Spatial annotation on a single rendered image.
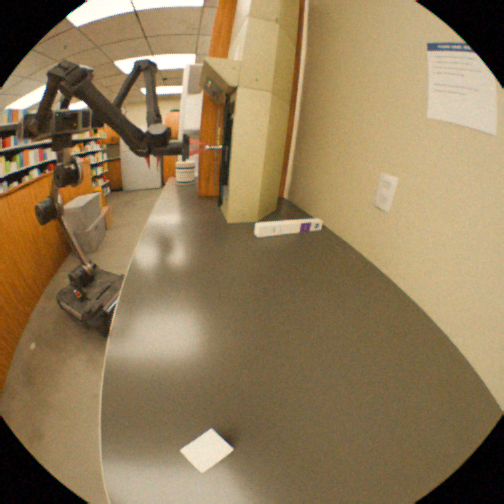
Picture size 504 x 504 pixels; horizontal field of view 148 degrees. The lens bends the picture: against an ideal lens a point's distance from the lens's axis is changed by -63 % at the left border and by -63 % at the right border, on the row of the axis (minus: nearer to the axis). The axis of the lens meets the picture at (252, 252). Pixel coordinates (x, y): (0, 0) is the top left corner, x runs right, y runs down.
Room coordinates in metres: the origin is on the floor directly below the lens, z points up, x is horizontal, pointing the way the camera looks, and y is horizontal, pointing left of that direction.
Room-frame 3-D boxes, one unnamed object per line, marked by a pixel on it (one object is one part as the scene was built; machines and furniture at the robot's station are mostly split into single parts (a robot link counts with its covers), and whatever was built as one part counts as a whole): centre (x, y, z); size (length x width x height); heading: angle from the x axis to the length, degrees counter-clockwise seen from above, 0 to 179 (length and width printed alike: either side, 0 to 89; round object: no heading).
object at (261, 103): (0.83, 0.04, 1.33); 0.32 x 0.25 x 0.77; 20
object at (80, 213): (1.76, 2.30, 0.49); 0.60 x 0.42 x 0.33; 20
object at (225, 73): (0.77, 0.21, 1.46); 0.32 x 0.11 x 0.10; 20
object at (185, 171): (1.26, 0.50, 1.02); 0.13 x 0.13 x 0.15
